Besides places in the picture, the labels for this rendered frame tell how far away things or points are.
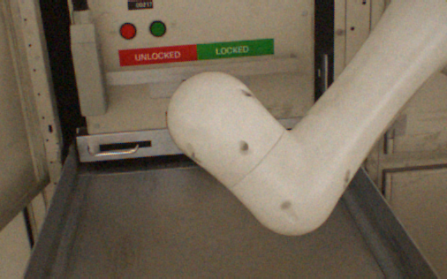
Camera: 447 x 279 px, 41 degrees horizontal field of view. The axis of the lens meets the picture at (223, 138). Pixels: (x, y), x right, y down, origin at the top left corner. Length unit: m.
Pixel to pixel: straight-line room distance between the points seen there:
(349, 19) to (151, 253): 0.60
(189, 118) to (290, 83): 0.65
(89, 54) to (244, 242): 0.45
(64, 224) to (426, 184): 0.78
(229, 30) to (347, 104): 0.56
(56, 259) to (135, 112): 0.40
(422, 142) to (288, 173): 0.71
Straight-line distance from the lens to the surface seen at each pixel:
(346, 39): 1.26
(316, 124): 0.73
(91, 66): 1.16
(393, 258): 1.00
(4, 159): 1.24
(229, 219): 1.10
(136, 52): 1.26
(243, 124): 0.68
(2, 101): 1.22
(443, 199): 1.46
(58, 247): 1.08
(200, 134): 0.68
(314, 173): 0.70
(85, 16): 1.16
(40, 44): 1.24
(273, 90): 1.30
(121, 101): 1.30
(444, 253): 1.54
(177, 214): 1.12
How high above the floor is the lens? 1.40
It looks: 23 degrees down
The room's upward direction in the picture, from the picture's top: 4 degrees counter-clockwise
